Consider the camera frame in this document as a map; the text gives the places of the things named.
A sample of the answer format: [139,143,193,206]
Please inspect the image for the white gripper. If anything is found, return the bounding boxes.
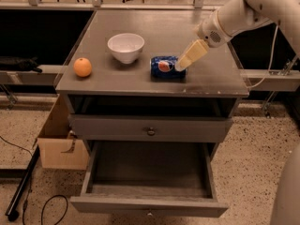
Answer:
[174,12,232,71]

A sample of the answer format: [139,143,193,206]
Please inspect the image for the blue pepsi can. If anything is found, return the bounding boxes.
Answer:
[150,56,187,79]

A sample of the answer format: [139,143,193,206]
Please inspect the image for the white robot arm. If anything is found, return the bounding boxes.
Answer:
[175,0,300,225]

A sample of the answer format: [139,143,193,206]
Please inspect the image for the grey wooden drawer cabinet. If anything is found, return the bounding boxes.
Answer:
[55,9,250,161]

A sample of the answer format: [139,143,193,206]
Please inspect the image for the grey upper drawer with knob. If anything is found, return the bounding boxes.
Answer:
[68,114,233,143]

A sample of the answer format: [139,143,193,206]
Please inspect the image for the open grey middle drawer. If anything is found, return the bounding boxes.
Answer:
[70,142,228,218]

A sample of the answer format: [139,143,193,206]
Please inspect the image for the white ceramic bowl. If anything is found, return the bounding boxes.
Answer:
[107,33,144,64]

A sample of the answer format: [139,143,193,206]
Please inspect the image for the orange fruit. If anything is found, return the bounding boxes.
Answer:
[73,57,92,78]

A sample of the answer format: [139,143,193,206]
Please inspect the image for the brown cardboard box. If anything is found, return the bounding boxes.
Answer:
[37,97,89,170]

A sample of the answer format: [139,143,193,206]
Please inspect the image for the black bag on ledge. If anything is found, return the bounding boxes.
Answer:
[0,56,42,73]

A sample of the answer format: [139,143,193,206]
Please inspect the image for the black bar on floor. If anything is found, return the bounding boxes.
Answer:
[6,147,39,221]

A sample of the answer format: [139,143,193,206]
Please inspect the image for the white hanging cable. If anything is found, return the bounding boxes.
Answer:
[247,23,279,90]

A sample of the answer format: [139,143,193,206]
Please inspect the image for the black floor cable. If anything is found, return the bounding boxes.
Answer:
[22,178,69,225]

